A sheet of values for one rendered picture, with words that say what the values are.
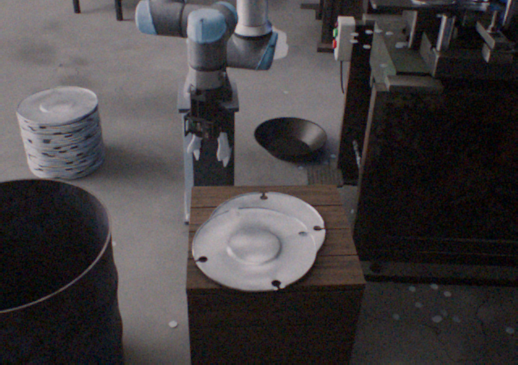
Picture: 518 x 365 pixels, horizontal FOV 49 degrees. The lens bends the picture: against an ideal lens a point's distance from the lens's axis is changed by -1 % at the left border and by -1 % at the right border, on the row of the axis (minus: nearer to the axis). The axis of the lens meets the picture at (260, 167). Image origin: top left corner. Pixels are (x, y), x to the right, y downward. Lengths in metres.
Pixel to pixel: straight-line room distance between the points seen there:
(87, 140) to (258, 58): 0.83
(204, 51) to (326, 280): 0.56
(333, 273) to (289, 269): 0.10
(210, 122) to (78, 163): 1.08
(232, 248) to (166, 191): 0.84
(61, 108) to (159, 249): 0.68
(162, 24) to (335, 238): 0.64
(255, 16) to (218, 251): 0.66
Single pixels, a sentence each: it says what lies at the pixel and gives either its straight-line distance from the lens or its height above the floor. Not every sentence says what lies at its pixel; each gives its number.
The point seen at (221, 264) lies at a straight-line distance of 1.31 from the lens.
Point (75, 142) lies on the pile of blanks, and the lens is 2.18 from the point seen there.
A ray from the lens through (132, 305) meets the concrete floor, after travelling 1.73.
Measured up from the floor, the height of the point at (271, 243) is 0.37.
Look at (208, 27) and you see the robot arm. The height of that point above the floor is 0.86.
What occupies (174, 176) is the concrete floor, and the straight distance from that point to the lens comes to 2.21.
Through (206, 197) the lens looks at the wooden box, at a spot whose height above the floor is 0.35.
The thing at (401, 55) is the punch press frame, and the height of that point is 0.64.
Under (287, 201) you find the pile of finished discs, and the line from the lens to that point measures 1.50.
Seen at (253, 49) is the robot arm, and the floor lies 0.64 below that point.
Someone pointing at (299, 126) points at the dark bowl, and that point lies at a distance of 2.46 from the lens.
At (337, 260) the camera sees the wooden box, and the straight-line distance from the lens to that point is 1.35.
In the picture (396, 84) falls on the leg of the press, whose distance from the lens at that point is 1.50.
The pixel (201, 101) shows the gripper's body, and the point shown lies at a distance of 1.22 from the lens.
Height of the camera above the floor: 1.27
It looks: 34 degrees down
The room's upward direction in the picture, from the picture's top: 2 degrees clockwise
